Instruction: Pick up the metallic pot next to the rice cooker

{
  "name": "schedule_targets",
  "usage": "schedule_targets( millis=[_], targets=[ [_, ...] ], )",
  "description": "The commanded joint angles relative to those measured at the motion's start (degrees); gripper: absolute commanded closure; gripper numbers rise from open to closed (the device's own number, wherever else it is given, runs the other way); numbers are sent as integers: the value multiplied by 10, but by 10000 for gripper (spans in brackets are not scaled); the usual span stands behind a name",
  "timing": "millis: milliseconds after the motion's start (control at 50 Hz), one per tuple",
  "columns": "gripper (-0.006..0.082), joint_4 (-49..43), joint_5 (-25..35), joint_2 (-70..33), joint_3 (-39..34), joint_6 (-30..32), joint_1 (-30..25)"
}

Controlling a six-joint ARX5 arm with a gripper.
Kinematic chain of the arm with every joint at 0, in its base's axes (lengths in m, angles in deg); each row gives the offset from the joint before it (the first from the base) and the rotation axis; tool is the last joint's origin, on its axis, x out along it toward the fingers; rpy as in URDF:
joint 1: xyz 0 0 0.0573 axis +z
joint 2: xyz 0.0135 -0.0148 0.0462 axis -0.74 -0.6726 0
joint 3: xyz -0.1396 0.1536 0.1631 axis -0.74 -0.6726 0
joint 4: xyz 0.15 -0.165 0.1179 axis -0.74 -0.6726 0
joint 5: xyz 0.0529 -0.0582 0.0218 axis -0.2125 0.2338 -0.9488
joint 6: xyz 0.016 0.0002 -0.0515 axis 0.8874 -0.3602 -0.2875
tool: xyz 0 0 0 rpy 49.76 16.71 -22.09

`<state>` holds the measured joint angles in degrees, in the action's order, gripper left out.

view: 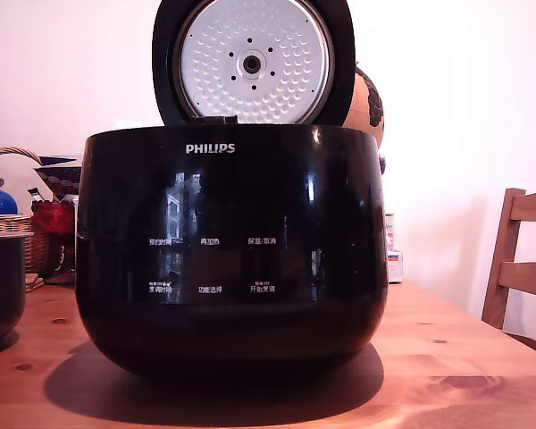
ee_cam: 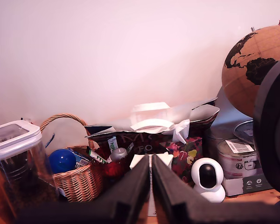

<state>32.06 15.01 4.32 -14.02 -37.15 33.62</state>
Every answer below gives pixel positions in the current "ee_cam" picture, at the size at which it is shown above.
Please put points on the round metal tin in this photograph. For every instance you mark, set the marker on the round metal tin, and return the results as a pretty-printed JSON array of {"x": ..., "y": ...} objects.
[{"x": 243, "y": 131}]

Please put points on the blue ball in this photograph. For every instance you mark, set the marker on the blue ball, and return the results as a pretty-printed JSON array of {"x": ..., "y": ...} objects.
[{"x": 61, "y": 161}]

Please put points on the black rice cooker lid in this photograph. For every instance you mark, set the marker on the black rice cooker lid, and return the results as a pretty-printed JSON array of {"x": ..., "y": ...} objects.
[{"x": 268, "y": 140}]

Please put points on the white security camera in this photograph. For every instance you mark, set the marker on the white security camera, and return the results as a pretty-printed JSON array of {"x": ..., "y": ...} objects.
[{"x": 207, "y": 172}]

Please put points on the green and white packet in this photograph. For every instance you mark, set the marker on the green and white packet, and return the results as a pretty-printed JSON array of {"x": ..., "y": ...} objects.
[
  {"x": 96, "y": 156},
  {"x": 112, "y": 144}
]

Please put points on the blue and white packet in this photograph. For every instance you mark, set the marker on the blue and white packet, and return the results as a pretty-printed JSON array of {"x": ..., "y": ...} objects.
[{"x": 80, "y": 159}]

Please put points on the red glass jar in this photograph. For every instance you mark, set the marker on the red glass jar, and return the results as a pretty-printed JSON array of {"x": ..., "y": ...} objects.
[{"x": 114, "y": 169}]

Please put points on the grey cardboard box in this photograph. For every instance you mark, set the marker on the grey cardboard box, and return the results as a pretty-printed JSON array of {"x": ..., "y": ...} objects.
[{"x": 252, "y": 184}]

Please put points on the clear container with white lid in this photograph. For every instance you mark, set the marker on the clear container with white lid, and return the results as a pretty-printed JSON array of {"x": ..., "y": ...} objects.
[{"x": 18, "y": 163}]

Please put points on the dark patterned paper gift bag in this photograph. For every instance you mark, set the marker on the dark patterned paper gift bag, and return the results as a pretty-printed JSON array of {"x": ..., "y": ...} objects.
[{"x": 151, "y": 147}]

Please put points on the floral patterned box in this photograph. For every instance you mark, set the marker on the floral patterned box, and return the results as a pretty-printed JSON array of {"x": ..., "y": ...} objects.
[{"x": 186, "y": 158}]

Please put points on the cork globe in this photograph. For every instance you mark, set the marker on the cork globe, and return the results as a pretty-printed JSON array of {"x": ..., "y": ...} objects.
[{"x": 242, "y": 81}]

